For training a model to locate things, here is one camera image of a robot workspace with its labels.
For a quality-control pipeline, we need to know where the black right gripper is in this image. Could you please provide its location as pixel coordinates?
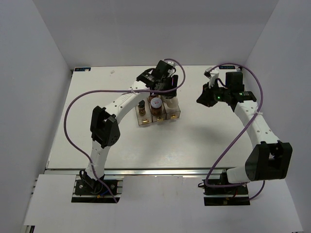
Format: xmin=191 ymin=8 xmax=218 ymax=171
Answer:
xmin=196 ymin=81 xmax=230 ymax=107

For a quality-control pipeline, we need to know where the clear organizer bin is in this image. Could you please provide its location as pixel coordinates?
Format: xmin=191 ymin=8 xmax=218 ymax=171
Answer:
xmin=135 ymin=99 xmax=152 ymax=126
xmin=164 ymin=103 xmax=181 ymax=120
xmin=148 ymin=94 xmax=164 ymax=122

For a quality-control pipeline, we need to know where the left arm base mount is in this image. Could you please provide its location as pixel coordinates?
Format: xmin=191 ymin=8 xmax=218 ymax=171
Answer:
xmin=71 ymin=176 xmax=123 ymax=204

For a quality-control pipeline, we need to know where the white salt shaker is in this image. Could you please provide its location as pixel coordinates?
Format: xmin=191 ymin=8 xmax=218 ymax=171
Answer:
xmin=161 ymin=96 xmax=178 ymax=108

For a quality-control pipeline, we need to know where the right clear organizer bin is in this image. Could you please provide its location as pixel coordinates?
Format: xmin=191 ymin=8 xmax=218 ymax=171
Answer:
xmin=164 ymin=103 xmax=181 ymax=120

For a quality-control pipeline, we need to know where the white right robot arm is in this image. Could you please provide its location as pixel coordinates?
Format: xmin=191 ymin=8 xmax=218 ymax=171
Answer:
xmin=197 ymin=70 xmax=293 ymax=194

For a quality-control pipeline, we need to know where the blue label sticker left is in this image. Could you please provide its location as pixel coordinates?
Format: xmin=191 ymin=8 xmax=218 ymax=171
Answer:
xmin=74 ymin=67 xmax=91 ymax=72

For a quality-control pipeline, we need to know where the middle clear organizer bin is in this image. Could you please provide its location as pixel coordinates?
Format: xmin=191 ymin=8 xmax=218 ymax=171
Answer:
xmin=148 ymin=94 xmax=164 ymax=122

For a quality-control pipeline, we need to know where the small black-cap spice bottle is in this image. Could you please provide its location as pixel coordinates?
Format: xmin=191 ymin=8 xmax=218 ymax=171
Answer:
xmin=138 ymin=100 xmax=146 ymax=116

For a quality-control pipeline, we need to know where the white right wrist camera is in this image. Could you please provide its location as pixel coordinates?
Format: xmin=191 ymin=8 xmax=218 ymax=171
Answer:
xmin=204 ymin=67 xmax=219 ymax=89

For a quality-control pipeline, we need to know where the aluminium table edge rail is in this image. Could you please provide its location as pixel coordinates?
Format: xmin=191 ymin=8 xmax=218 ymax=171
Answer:
xmin=45 ymin=167 xmax=243 ymax=177

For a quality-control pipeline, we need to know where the blue label sticker right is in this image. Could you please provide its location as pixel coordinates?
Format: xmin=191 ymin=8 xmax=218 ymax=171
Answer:
xmin=219 ymin=65 xmax=236 ymax=70

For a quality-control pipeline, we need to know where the brown jar white lid front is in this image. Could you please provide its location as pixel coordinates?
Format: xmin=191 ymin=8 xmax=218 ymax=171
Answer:
xmin=150 ymin=98 xmax=162 ymax=116

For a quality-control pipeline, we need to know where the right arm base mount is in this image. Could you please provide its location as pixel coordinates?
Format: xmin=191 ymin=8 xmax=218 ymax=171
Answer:
xmin=197 ymin=181 xmax=250 ymax=206

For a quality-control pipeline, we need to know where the left clear organizer bin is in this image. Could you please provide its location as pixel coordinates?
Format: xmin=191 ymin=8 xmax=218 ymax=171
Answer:
xmin=135 ymin=99 xmax=152 ymax=126

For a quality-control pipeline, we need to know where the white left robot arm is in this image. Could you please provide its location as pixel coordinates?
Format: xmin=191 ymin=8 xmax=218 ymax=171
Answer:
xmin=79 ymin=60 xmax=177 ymax=194

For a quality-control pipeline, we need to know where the blue label sticker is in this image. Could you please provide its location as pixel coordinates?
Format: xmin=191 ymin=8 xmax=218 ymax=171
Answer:
xmin=74 ymin=67 xmax=91 ymax=72
xmin=219 ymin=65 xmax=236 ymax=70

